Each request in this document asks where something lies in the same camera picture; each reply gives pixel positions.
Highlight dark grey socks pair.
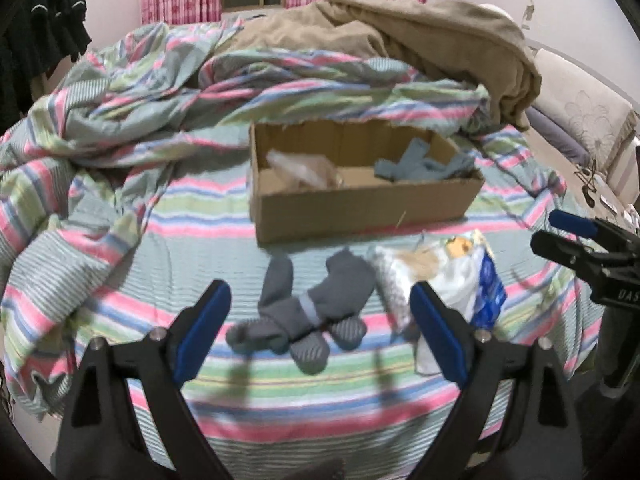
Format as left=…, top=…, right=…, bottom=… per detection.
left=226, top=248, right=376, bottom=375

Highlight clear plastic snack bag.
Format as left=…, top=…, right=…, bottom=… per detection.
left=266, top=150, right=344, bottom=190

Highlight black clothes pile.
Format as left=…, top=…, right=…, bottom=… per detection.
left=1, top=0, right=91, bottom=129

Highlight floral beige pillow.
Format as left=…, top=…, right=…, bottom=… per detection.
left=533, top=49, right=638, bottom=174

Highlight cartoon bear tissue pack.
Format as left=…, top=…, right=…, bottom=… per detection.
left=444, top=230, right=487, bottom=258

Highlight white socks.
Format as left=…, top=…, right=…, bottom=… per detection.
left=416, top=252, right=483, bottom=376

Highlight cotton swab bag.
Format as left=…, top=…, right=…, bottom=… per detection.
left=366, top=243, right=440, bottom=333

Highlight blue tissue pack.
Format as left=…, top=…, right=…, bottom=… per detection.
left=472, top=250, right=506, bottom=330

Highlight grey pillow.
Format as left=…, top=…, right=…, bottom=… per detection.
left=526, top=106, right=590, bottom=166

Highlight striped pastel duvet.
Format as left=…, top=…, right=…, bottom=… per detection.
left=1, top=24, right=603, bottom=479

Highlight brown cardboard box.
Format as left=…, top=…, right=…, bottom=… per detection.
left=250, top=120, right=485, bottom=245

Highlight beige fleece blanket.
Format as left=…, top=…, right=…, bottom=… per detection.
left=216, top=0, right=542, bottom=130

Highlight grey fuzzy gloves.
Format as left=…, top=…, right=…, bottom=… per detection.
left=373, top=138, right=475, bottom=182

